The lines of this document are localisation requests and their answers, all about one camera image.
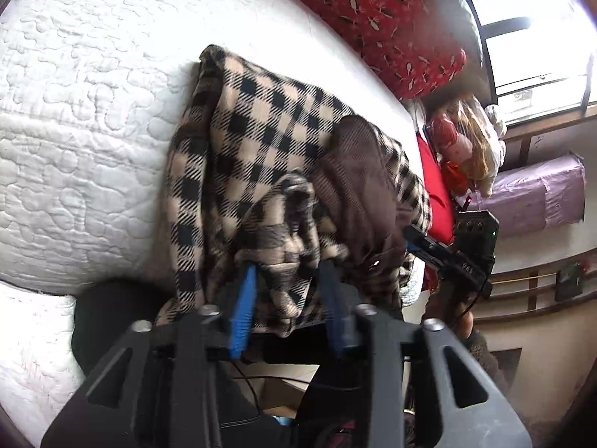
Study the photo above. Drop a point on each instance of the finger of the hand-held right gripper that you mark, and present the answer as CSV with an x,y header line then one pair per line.
x,y
422,240

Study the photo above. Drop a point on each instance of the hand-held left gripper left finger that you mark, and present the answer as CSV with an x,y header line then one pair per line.
x,y
242,308

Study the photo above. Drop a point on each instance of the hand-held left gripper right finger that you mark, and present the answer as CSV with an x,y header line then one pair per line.
x,y
336,310

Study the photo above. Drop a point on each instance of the black and beige plaid coat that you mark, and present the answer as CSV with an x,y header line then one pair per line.
x,y
261,116

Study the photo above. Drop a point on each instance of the person's right forearm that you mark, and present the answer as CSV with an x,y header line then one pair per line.
x,y
487,357

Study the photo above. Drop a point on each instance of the person's right hand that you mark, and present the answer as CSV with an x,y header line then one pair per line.
x,y
459,324

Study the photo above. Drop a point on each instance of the red cloth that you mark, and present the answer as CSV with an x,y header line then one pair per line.
x,y
433,186

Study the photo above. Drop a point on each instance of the purple wrapped box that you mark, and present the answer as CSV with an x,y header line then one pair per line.
x,y
536,191

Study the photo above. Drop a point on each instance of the plastic bag of dolls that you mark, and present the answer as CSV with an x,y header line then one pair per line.
x,y
466,144

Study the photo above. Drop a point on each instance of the person's dark trouser leg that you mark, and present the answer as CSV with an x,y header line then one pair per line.
x,y
107,317

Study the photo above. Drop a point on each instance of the red patterned pillow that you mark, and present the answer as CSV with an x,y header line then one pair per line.
x,y
373,9

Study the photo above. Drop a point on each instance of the white quilted bed cover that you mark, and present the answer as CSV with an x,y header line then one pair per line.
x,y
93,102

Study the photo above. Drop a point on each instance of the wooden rail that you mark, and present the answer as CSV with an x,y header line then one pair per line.
x,y
527,282

